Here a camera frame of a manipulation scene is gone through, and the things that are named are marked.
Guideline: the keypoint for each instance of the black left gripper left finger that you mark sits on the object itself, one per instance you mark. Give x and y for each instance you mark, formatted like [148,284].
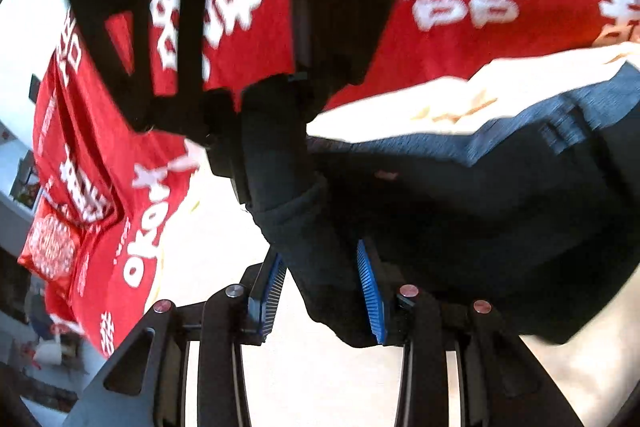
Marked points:
[241,314]

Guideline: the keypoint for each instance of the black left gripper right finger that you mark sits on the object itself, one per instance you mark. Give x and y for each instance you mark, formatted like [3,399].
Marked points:
[403,315]

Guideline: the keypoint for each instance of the dark navy pants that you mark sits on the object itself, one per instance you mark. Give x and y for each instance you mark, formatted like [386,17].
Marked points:
[537,214]

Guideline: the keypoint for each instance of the peach sofa seat cover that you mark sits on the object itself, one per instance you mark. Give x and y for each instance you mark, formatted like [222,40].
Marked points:
[211,239]

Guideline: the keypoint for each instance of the small red medallion cushion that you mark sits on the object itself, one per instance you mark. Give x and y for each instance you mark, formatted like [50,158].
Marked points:
[51,248]

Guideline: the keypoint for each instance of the red cushion white script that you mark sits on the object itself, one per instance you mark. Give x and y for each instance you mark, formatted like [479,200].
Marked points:
[120,187]

